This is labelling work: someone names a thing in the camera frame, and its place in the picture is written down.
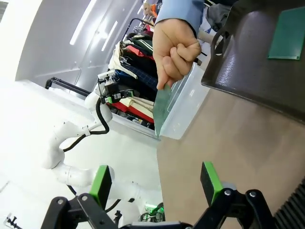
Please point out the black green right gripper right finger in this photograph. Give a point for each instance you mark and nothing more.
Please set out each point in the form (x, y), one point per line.
(209, 181)

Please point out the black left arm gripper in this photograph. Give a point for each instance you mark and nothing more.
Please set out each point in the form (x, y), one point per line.
(111, 87)

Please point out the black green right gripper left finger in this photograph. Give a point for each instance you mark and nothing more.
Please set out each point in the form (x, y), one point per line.
(101, 183)

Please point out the green PCB board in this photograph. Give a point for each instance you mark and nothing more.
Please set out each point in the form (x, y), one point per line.
(287, 35)
(162, 107)

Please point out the dark brown tray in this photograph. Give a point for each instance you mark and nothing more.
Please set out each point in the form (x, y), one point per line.
(252, 71)

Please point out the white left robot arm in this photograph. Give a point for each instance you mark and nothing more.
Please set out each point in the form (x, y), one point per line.
(71, 136)

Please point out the person's blue-sleeved right forearm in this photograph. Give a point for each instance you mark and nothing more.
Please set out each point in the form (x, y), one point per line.
(178, 12)

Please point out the person's right hand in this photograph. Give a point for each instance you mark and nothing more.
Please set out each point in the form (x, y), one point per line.
(171, 45)

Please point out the small black clamp stand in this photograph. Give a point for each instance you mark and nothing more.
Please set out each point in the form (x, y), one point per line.
(117, 217)

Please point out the short ceiling light strip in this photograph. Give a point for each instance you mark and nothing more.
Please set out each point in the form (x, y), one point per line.
(109, 35)

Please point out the clear plastic box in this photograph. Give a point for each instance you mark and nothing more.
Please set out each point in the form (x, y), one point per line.
(186, 105)

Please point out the long ceiling light strip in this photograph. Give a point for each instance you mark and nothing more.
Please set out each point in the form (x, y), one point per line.
(82, 22)

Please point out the black slotted PCB rack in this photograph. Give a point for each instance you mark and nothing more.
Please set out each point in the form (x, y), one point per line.
(291, 207)

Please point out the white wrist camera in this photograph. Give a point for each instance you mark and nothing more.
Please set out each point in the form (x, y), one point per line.
(107, 76)

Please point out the black metal cart rail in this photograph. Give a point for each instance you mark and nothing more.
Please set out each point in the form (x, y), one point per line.
(66, 87)

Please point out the black metal clothes rack frame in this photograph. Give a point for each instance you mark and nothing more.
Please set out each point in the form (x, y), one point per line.
(133, 21)

